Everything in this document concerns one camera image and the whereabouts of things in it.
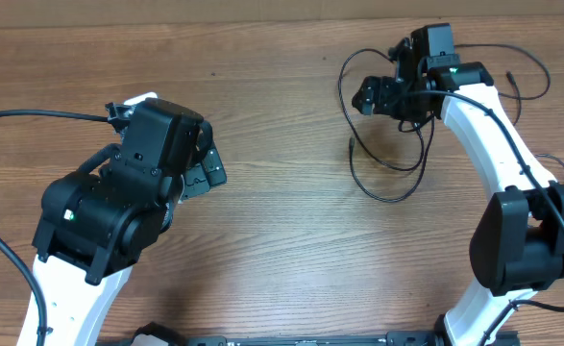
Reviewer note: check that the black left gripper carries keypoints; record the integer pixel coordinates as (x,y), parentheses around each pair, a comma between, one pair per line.
(200,180)

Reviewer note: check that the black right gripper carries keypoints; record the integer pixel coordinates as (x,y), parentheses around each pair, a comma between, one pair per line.
(382,88)

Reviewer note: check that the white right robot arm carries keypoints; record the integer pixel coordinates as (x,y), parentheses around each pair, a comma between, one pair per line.
(517,249)

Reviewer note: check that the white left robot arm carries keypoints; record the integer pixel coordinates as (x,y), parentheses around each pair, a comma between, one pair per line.
(96,221)

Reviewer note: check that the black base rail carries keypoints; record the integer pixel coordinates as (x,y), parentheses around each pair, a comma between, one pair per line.
(156,334)

